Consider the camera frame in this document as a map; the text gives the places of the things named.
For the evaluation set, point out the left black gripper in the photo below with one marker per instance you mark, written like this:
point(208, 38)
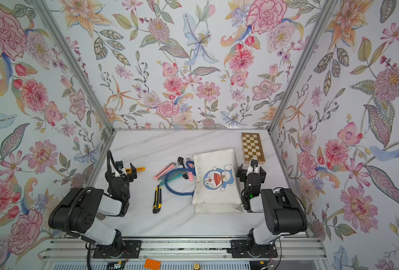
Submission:
point(129, 176)

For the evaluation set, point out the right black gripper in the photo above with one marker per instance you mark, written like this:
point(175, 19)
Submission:
point(242, 172)

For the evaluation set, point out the yellow slim art knife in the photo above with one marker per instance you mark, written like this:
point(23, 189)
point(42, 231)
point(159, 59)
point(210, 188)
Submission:
point(137, 169)

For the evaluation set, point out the white Doraemon canvas pouch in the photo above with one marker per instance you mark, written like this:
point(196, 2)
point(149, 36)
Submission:
point(216, 185)

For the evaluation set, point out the black yellow utility knife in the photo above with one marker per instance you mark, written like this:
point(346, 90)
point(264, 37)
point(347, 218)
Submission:
point(157, 200)

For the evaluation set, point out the teal art knife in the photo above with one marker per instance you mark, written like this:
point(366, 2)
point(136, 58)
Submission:
point(170, 177)

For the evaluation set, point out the light pink art knife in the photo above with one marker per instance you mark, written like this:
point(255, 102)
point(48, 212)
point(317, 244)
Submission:
point(190, 166)

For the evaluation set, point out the black art knife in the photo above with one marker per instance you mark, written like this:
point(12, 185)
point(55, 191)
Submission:
point(182, 165)

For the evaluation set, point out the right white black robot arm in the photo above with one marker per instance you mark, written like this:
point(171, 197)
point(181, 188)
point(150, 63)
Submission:
point(283, 215)

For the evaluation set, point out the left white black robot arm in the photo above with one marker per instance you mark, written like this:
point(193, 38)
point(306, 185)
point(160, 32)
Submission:
point(76, 214)

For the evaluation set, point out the wooden chessboard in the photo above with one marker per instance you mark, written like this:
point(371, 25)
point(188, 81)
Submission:
point(252, 148)

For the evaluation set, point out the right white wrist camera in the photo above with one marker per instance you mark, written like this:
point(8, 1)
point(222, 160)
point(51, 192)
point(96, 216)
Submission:
point(253, 167)

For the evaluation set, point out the orange tag on rail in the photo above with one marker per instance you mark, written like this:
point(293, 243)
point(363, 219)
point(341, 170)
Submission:
point(151, 264)

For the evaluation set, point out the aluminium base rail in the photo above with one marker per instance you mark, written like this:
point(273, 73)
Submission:
point(293, 248)

